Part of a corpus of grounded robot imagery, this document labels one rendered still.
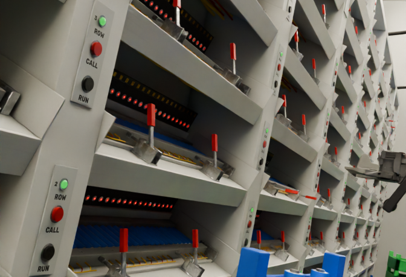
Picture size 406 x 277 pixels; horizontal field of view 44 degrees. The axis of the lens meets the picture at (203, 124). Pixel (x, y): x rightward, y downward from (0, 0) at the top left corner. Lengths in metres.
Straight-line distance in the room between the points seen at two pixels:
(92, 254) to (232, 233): 0.47
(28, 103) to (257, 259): 0.30
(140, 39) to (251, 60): 0.57
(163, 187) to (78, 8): 0.35
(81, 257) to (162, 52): 0.32
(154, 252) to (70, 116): 0.44
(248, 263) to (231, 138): 0.77
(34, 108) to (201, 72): 0.38
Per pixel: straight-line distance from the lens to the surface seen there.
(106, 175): 0.68
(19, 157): 0.55
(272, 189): 1.41
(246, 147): 1.19
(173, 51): 0.78
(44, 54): 0.59
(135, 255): 0.90
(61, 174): 0.59
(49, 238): 0.60
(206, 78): 0.90
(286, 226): 1.87
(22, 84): 0.59
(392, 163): 1.50
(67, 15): 0.58
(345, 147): 2.57
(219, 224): 1.20
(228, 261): 1.19
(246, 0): 1.05
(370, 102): 3.32
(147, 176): 0.76
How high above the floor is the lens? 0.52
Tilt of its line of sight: 7 degrees up
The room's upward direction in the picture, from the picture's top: 12 degrees clockwise
